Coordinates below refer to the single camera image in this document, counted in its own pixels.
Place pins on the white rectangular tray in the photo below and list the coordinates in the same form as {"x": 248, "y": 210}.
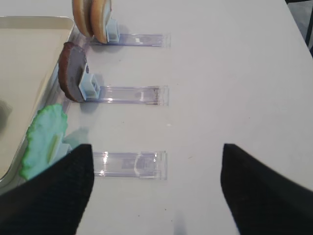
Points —
{"x": 29, "y": 51}

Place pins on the standing green lettuce leaf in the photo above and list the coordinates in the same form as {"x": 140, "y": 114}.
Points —
{"x": 47, "y": 128}

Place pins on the light blue patty pusher block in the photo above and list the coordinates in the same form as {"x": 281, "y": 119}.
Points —
{"x": 88, "y": 85}

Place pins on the light blue lettuce pusher block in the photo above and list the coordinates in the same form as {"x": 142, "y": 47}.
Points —
{"x": 62, "y": 150}

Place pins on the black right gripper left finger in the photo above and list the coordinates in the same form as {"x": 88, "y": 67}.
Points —
{"x": 53, "y": 202}

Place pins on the standing brown meat patty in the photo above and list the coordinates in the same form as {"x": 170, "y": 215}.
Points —
{"x": 72, "y": 62}

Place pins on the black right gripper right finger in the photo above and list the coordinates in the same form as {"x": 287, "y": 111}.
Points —
{"x": 262, "y": 201}

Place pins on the clear bun rack rail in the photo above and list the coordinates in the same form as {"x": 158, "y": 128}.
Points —
{"x": 129, "y": 40}

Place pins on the bun slice near tray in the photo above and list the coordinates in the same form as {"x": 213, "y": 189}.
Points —
{"x": 81, "y": 14}

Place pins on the light blue bun pusher block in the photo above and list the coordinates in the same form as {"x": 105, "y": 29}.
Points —
{"x": 112, "y": 31}

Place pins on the clear lettuce rack rail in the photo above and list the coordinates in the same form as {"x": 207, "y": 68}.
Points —
{"x": 143, "y": 165}

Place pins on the clear patty rack rail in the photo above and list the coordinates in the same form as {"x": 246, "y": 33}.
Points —
{"x": 151, "y": 95}

